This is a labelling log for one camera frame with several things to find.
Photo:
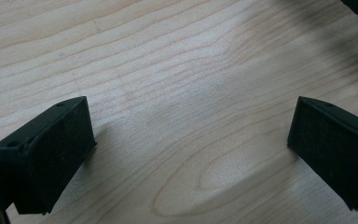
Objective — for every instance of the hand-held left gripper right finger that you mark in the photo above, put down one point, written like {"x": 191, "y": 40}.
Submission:
{"x": 332, "y": 149}

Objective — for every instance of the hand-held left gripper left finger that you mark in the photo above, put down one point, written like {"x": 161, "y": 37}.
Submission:
{"x": 48, "y": 155}

